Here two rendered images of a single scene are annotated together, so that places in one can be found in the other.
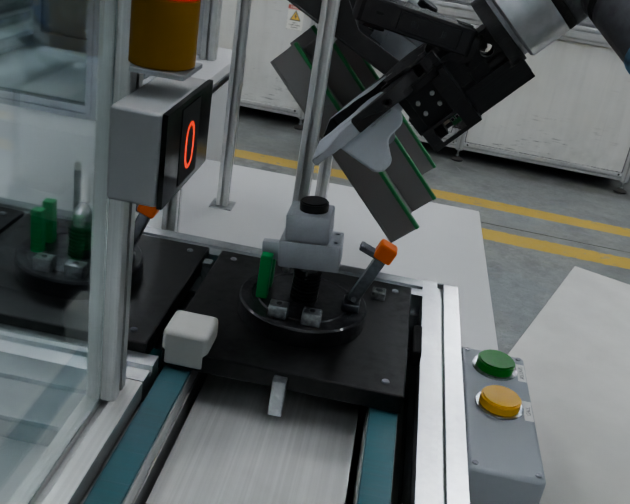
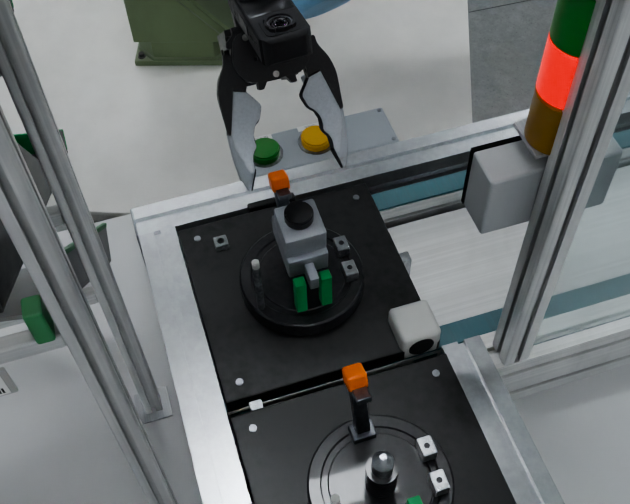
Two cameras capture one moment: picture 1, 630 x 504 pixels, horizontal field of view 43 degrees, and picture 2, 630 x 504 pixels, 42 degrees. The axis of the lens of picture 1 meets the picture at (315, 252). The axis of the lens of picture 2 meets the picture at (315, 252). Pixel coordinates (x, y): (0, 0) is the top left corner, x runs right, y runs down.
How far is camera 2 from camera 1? 1.12 m
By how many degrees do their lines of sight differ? 81
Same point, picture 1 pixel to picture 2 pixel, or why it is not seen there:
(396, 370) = (334, 196)
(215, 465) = (476, 287)
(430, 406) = (352, 173)
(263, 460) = (447, 266)
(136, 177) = not seen: hidden behind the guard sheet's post
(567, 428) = (203, 157)
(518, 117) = not seen: outside the picture
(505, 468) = (385, 125)
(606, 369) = (85, 146)
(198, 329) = (420, 310)
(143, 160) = not seen: hidden behind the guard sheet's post
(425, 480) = (433, 155)
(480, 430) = (356, 143)
